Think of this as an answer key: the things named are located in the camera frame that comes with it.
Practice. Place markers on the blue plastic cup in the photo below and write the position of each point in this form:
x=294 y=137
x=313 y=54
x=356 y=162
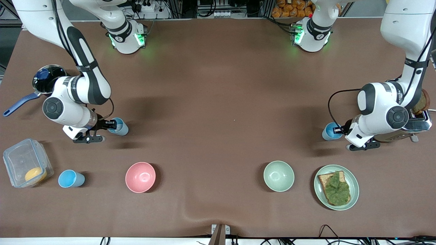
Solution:
x=328 y=133
x=122 y=131
x=69 y=179

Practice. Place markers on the grey metal bracket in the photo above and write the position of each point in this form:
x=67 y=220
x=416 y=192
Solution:
x=220 y=233

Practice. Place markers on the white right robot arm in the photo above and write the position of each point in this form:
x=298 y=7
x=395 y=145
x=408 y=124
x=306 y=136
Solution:
x=88 y=85

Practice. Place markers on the yellow round food piece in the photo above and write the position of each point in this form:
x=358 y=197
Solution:
x=35 y=174

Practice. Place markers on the brown toast slice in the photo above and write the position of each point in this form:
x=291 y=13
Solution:
x=422 y=102

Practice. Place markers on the white power strip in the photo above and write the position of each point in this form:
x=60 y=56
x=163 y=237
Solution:
x=147 y=6

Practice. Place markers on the green lettuce leaf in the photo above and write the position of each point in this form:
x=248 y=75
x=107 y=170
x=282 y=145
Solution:
x=338 y=190

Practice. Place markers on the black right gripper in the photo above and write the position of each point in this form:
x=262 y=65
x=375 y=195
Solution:
x=100 y=123

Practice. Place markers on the brown bread slice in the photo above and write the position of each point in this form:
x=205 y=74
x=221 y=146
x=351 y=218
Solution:
x=323 y=180

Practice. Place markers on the pale green plate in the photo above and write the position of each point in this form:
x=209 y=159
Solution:
x=354 y=187

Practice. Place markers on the bag of orange buns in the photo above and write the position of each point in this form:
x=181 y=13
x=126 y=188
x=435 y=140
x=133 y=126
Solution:
x=291 y=8

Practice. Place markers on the beige steel toaster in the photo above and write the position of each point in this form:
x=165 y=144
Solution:
x=420 y=125

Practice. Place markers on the pale green bowl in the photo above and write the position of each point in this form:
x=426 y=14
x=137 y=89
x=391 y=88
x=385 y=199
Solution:
x=279 y=176

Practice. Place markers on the pink bowl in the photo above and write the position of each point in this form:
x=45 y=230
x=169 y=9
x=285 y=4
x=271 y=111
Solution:
x=140 y=177

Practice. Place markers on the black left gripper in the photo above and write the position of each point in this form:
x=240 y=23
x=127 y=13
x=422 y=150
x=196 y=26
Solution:
x=347 y=127

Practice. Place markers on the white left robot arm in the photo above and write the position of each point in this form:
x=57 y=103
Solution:
x=381 y=102

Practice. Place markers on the clear plastic lidded container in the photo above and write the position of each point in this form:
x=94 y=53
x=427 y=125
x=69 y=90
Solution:
x=24 y=160

